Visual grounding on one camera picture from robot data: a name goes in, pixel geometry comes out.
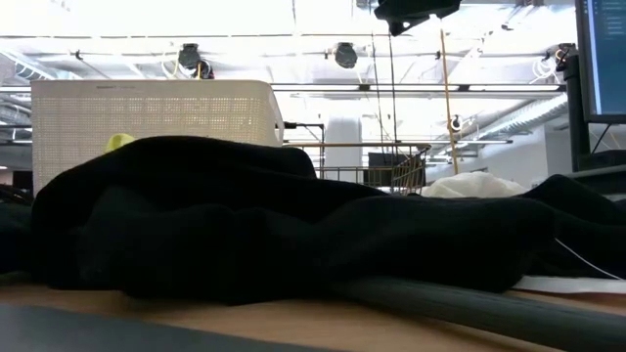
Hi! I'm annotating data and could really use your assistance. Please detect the white cloth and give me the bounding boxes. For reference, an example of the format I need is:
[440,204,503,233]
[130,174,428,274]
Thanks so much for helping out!
[420,170,530,199]

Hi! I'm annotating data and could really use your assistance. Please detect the large black cloth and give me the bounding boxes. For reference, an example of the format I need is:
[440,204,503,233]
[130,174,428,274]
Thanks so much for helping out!
[29,135,558,307]

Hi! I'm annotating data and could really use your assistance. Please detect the yellow cloth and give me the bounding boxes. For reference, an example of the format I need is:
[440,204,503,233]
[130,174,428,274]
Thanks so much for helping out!
[103,132,136,155]

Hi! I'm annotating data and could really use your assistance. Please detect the dark cloth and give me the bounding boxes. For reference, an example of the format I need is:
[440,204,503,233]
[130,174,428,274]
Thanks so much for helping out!
[0,184,36,276]

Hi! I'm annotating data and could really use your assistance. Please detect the black ceiling spotlight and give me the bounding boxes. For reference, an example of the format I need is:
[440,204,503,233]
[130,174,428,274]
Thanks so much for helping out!
[176,42,203,71]
[334,41,360,70]

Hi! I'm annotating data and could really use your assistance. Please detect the black monitor stand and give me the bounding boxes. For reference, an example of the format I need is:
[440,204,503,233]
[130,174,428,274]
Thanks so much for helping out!
[561,46,593,173]

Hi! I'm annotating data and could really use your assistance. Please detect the computer monitor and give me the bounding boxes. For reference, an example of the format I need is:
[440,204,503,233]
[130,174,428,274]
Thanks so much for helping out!
[573,0,626,125]

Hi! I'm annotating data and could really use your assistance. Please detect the grey desk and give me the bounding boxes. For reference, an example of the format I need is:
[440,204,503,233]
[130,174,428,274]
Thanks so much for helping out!
[566,163,626,201]

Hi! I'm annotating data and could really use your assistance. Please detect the white perforated plastic bin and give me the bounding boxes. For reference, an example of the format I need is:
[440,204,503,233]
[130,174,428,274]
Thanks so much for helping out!
[30,79,286,195]

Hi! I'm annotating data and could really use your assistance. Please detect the grey plastic hanger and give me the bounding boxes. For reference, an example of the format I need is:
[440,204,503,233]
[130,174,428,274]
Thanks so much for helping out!
[0,275,626,352]

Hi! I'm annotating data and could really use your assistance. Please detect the white tag marked Pants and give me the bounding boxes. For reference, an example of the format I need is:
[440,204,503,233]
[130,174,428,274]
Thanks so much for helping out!
[511,275,626,296]

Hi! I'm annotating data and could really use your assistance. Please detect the black hanging cable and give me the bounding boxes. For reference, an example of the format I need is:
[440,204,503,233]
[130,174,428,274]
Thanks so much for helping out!
[367,28,385,158]
[385,32,399,158]

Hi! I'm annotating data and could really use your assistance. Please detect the yellow hanging cable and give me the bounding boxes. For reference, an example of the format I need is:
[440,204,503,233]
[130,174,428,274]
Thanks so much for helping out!
[437,26,460,176]

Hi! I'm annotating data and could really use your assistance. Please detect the gold wire basket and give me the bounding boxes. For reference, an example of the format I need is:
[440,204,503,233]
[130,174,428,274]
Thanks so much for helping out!
[284,141,432,197]

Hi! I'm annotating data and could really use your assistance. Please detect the white tag string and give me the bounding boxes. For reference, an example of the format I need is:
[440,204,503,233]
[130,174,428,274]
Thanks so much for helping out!
[555,238,626,282]

